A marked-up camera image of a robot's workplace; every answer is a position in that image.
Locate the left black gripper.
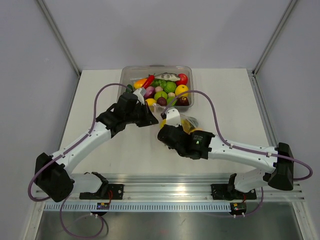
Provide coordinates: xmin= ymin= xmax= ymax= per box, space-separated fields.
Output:
xmin=125 ymin=101 xmax=159 ymax=128

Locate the clear zip top bag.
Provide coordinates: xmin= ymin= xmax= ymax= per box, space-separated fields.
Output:
xmin=150 ymin=103 xmax=202 ymax=134

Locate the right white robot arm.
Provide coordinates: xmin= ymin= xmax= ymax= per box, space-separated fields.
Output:
xmin=157 ymin=124 xmax=294 ymax=198

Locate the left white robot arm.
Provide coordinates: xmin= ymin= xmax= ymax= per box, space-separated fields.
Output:
xmin=33 ymin=88 xmax=158 ymax=203

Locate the clear plastic food container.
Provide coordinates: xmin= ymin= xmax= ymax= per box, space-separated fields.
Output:
xmin=118 ymin=65 xmax=194 ymax=112

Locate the yellow toy lemon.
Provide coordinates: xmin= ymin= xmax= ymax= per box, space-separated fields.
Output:
xmin=145 ymin=98 xmax=157 ymax=107

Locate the purple toy onion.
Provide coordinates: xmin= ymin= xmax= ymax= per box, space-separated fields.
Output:
xmin=144 ymin=86 xmax=156 ymax=99

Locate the dark red toy apple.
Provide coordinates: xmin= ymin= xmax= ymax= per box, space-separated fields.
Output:
xmin=175 ymin=96 xmax=190 ymax=107

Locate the red toy chili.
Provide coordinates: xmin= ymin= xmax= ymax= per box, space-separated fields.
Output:
xmin=142 ymin=75 xmax=155 ymax=89

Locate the orange toy citrus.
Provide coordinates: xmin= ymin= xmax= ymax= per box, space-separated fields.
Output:
xmin=174 ymin=84 xmax=189 ymax=98

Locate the grey toy fish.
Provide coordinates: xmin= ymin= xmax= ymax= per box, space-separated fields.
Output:
xmin=154 ymin=72 xmax=181 ymax=82

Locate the red toy tomato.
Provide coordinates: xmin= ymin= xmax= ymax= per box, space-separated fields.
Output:
xmin=175 ymin=73 xmax=189 ymax=86

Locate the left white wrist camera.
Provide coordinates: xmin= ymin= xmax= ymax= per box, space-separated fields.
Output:
xmin=133 ymin=87 xmax=147 ymax=105

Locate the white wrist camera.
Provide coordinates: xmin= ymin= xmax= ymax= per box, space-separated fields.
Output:
xmin=133 ymin=87 xmax=147 ymax=105
xmin=165 ymin=107 xmax=181 ymax=127

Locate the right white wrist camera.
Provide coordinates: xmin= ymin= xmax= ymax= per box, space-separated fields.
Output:
xmin=165 ymin=107 xmax=181 ymax=127

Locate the aluminium mounting rail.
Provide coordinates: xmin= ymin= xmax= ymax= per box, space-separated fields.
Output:
xmin=33 ymin=173 xmax=306 ymax=203

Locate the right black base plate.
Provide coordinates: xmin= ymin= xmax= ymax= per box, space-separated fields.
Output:
xmin=210 ymin=183 xmax=257 ymax=201

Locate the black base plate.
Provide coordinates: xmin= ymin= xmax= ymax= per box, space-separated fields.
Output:
xmin=210 ymin=183 xmax=257 ymax=201
xmin=79 ymin=183 xmax=124 ymax=200

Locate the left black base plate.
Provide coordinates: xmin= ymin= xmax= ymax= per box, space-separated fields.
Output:
xmin=79 ymin=183 xmax=124 ymax=200

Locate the white slotted cable duct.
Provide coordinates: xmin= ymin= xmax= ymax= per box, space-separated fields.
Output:
xmin=44 ymin=201 xmax=231 ymax=213

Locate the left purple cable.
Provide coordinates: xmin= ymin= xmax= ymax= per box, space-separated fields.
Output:
xmin=27 ymin=83 xmax=133 ymax=237

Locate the purple cable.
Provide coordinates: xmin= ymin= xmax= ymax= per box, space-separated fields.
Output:
xmin=27 ymin=83 xmax=133 ymax=237
xmin=161 ymin=90 xmax=314 ymax=218

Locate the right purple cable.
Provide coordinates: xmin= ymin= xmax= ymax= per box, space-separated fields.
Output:
xmin=161 ymin=90 xmax=314 ymax=218

